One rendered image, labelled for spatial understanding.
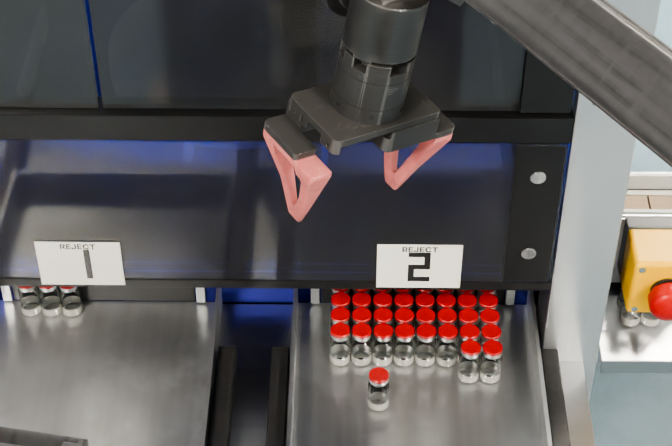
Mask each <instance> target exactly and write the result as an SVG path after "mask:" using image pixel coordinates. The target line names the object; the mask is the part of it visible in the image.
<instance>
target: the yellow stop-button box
mask: <svg viewBox="0 0 672 446"><path fill-rule="evenodd" d="M617 266H618V272H619V275H620V280H621V285H622V291H623V296H624V301H625V307H626V310H627V311H628V312H650V309H649V304H648V299H647V298H648V294H649V292H650V291H651V290H652V289H653V288H654V287H656V286H658V285H660V284H663V283H672V217H651V216H628V217H626V219H625V225H624V230H623V236H622V241H621V247H620V252H619V258H618V263H617Z"/></svg>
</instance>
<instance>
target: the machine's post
mask: <svg viewBox="0 0 672 446"><path fill-rule="evenodd" d="M607 1H608V2H609V3H611V4H612V5H613V6H615V7H616V8H617V9H619V10H620V11H622V12H623V13H624V14H626V15H627V16H628V17H630V18H631V19H632V20H634V21H635V22H636V23H638V24H639V25H641V26H642V27H643V28H645V29H646V30H647V31H649V32H650V33H651V34H653V35H654V36H655V32H656V27H657V21H658V16H659V10H660V4H661V0H607ZM572 110H573V116H574V124H573V131H572V139H571V143H568V144H569V146H568V153H567V160H566V167H565V175H564V182H563V189H562V196H561V203H560V211H559V218H558V225H557V232H556V239H555V246H554V254H553V261H552V268H551V275H550V277H551V289H550V291H539V295H538V303H537V310H536V317H537V325H538V333H539V341H540V349H557V350H558V355H559V361H583V366H584V372H585V379H586V386H587V392H588V399H589V401H590V395H591V389H592V384H593V378H594V373H595V367H596V361H597V356H598V350H599V345H600V339H601V334H602V328H603V322H604V317H605V311H606V306H607V300H608V295H609V289H610V283H611V278H612V272H613V267H614V261H615V255H616V250H617V244H618V239H619V233H620V228H621V222H622V216H623V211H624V205H625V200H626V194H627V188H628V183H629V177H630V172H631V166H632V161H633V155H634V149H635V144H636V138H635V137H634V136H632V135H631V134H630V133H629V132H627V131H626V130H625V129H624V128H622V127H621V126H620V125H619V124H618V123H616V122H615V121H614V120H613V119H611V118H610V117H609V116H608V115H606V114H605V113H604V112H603V111H602V110H600V109H599V108H598V107H597V106H594V105H592V102H590V101H589V100H588V99H587V98H586V97H584V96H583V95H582V94H581V93H579V92H578V91H577V90H576V89H574V96H573V103H572Z"/></svg>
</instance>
